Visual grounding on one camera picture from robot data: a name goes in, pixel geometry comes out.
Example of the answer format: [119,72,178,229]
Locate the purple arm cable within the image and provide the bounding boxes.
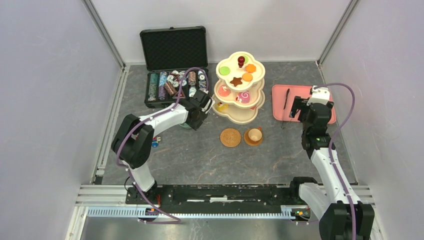
[294,82,357,240]
[115,67,210,225]

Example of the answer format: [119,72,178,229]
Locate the pink plastic tray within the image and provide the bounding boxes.
[271,84,337,124]

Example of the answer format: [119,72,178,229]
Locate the green teacup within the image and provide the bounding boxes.
[179,123,191,129]

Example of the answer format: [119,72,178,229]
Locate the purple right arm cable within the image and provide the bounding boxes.
[294,82,357,240]

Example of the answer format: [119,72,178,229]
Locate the orange macaron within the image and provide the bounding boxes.
[242,72,253,82]

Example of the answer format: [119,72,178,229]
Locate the small toy car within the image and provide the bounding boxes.
[151,136,161,148]

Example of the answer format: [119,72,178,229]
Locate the yellow roll cake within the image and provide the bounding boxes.
[216,102,229,113]

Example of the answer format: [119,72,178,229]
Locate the chocolate star cookie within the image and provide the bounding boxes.
[230,77,243,87]

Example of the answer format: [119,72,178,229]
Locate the patterned round wooden coaster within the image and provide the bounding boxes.
[219,128,242,148]

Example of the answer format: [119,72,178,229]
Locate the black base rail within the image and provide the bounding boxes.
[125,184,311,215]

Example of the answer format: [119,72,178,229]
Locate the orange wooden cup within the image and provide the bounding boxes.
[247,127,263,144]

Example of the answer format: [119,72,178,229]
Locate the plain round wooden coaster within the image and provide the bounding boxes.
[243,127,264,147]

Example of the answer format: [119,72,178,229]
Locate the pink cupcake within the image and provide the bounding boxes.
[217,85,232,98]

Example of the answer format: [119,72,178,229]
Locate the green macaron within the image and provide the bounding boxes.
[243,55,249,64]
[218,66,231,76]

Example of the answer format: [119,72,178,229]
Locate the black poker chip case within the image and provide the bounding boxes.
[139,25,211,109]

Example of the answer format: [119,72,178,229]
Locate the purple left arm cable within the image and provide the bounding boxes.
[115,67,210,225]

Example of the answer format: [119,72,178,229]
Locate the black serving tongs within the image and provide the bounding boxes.
[281,88,291,130]

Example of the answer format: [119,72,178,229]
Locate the cream three-tier serving stand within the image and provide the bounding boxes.
[212,51,266,125]

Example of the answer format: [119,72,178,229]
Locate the orange flower cookie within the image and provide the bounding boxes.
[245,64,257,73]

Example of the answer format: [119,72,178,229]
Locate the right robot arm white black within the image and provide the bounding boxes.
[288,96,375,240]

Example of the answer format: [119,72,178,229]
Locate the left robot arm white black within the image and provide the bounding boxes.
[111,90,215,204]

